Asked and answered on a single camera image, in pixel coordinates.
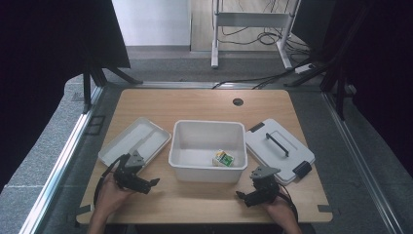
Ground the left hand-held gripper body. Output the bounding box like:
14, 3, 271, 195
111, 149, 153, 195

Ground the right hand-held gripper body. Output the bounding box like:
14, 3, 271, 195
244, 165, 282, 208

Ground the white and green carton box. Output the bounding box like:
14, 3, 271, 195
211, 149, 236, 168

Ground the white plastic storage bin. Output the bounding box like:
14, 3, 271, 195
168, 119, 248, 184

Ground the person's right hand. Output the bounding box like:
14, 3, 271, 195
260, 194, 296, 223

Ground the person's left hand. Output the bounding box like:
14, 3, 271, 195
94, 175, 135, 216

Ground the white shallow plastic tray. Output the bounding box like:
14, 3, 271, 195
97, 116, 172, 169

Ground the black tripod stand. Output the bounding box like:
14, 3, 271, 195
82, 59, 144, 115

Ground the black metal stand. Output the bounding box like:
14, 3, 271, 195
284, 55, 350, 122

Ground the white power strip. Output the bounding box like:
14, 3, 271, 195
294, 63, 316, 75

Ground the dark curtain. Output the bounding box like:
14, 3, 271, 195
0, 0, 131, 193
324, 0, 413, 179

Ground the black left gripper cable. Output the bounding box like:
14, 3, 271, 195
93, 153, 131, 208

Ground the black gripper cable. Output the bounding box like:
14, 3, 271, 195
278, 184, 300, 222
93, 153, 131, 208

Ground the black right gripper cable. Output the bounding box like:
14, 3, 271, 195
278, 184, 300, 222

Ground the white bin lid, black handle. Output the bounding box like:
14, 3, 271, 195
244, 118, 317, 186

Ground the aluminium floor rail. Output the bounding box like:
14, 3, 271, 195
19, 85, 104, 234
320, 92, 405, 234

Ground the tangle of black floor cables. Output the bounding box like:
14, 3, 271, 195
211, 0, 315, 91

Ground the white metal stand frame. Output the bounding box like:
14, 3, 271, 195
210, 0, 302, 71

